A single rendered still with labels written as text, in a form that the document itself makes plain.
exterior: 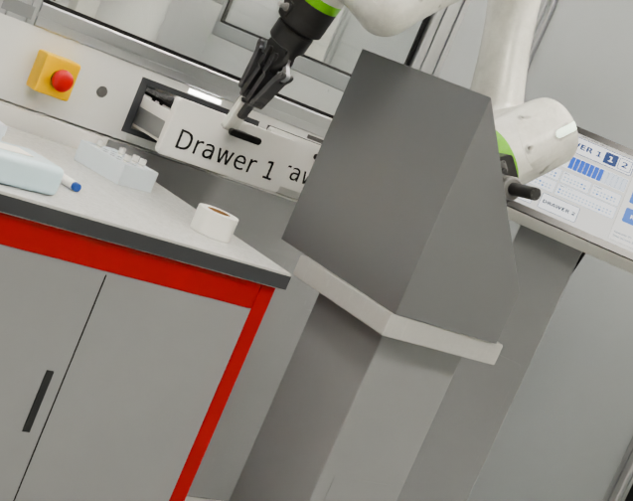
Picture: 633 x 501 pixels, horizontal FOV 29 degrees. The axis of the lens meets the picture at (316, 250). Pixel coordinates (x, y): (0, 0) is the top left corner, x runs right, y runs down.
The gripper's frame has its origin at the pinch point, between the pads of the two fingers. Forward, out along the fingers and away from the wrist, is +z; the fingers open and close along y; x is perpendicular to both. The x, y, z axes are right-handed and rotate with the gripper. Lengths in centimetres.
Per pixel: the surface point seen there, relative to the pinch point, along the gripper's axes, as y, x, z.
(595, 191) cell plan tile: -2, 100, -13
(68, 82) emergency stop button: -7.9, -29.2, 9.5
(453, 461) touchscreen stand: 19, 99, 57
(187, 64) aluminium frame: -18.2, -3.5, 1.9
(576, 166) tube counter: -10, 98, -15
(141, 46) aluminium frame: -18.2, -14.3, 2.0
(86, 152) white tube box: 5.7, -26.3, 14.6
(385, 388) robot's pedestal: 55, 18, 14
